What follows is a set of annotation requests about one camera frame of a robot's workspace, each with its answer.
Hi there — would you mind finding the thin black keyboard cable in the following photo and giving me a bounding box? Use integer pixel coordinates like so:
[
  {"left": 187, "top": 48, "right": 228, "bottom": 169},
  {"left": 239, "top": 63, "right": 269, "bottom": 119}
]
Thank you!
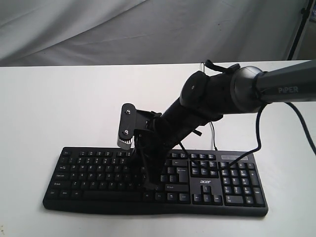
[{"left": 199, "top": 61, "right": 219, "bottom": 151}]

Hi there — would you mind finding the black acer keyboard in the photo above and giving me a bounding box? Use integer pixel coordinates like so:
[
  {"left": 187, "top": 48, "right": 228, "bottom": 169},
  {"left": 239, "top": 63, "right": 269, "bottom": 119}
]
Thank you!
[{"left": 42, "top": 147, "right": 268, "bottom": 217}]

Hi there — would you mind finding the grey backdrop cloth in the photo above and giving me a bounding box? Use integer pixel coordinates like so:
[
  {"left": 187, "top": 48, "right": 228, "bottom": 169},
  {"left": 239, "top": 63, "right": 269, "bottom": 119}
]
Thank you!
[{"left": 0, "top": 0, "right": 308, "bottom": 67}]

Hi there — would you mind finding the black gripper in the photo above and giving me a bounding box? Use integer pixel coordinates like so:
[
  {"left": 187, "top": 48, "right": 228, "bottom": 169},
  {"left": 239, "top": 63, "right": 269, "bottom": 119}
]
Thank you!
[{"left": 134, "top": 111, "right": 201, "bottom": 190}]

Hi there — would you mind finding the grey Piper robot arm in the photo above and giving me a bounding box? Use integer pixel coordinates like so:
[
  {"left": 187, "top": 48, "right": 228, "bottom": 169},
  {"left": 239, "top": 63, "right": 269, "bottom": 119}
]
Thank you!
[{"left": 134, "top": 60, "right": 316, "bottom": 190}]

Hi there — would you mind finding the black tripod stand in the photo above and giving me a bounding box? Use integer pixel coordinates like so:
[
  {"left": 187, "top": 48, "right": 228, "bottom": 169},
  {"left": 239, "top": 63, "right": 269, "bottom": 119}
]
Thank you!
[{"left": 286, "top": 0, "right": 315, "bottom": 61}]

